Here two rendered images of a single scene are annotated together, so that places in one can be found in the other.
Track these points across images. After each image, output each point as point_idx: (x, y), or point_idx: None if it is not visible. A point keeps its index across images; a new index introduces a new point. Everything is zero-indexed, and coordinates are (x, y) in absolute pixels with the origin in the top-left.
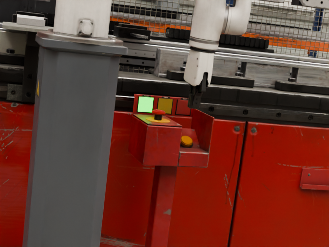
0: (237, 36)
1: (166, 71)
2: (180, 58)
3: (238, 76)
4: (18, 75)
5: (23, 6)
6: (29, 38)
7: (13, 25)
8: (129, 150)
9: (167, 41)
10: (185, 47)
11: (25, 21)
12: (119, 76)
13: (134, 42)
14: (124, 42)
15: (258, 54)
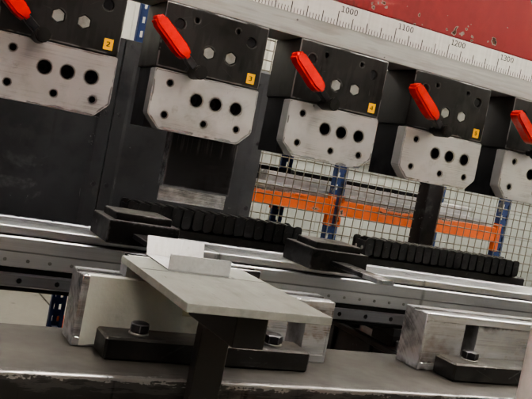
0: (473, 254)
1: (431, 358)
2: (459, 331)
3: None
4: (172, 398)
5: (91, 182)
6: (238, 332)
7: (191, 290)
8: None
9: (375, 270)
10: (413, 283)
11: (188, 264)
12: (376, 388)
13: (327, 275)
14: (311, 275)
15: (525, 297)
